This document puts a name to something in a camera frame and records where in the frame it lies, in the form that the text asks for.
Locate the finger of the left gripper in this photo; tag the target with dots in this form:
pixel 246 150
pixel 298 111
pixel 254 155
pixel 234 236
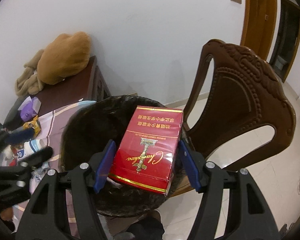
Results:
pixel 38 158
pixel 16 137

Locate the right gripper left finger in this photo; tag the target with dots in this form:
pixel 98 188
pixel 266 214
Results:
pixel 46 216

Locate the white paper cup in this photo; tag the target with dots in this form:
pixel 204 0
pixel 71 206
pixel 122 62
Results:
pixel 32 147

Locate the clear blue plastic packaging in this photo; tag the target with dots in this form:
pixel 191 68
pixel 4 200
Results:
pixel 38 174

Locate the white blue ointment box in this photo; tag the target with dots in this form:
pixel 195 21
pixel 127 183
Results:
pixel 20 154

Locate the yellow chip bag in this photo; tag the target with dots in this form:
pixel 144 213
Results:
pixel 34 124

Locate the red cigarette box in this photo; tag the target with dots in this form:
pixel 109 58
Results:
pixel 146 154

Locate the person left hand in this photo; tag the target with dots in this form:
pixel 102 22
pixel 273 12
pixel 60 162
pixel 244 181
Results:
pixel 7 214

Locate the black bag on table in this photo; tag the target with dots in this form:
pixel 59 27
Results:
pixel 13 119

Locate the purple tissue pack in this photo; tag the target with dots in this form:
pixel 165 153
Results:
pixel 29 108

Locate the plaid bed sheet cloth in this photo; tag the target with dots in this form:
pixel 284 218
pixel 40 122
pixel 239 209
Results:
pixel 53 127

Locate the beige plush toy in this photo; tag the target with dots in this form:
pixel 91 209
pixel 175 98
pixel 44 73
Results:
pixel 28 82

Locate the dark wooden table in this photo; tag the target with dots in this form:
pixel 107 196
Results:
pixel 88 84

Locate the brown plush cushion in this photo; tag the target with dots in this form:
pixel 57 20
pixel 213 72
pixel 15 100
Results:
pixel 66 56

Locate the carved wooden chair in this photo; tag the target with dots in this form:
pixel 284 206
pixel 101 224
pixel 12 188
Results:
pixel 245 95

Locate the wooden door frame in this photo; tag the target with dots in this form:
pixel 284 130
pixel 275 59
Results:
pixel 259 25

